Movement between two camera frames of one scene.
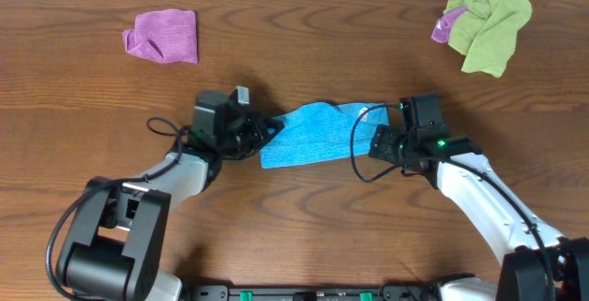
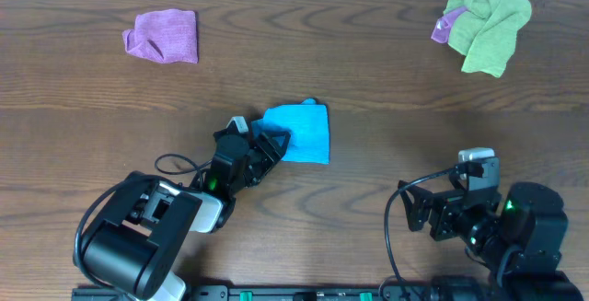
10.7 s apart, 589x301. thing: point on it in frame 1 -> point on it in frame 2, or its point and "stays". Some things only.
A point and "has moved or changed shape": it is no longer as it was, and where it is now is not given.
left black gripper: (259, 131) -> (258, 147)
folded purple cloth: (167, 36) stays
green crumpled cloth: (486, 33) stays
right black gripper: (380, 146) -> (445, 204)
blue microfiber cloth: (320, 132) has moved or changed shape
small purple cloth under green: (443, 25) stays
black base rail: (310, 293) stays
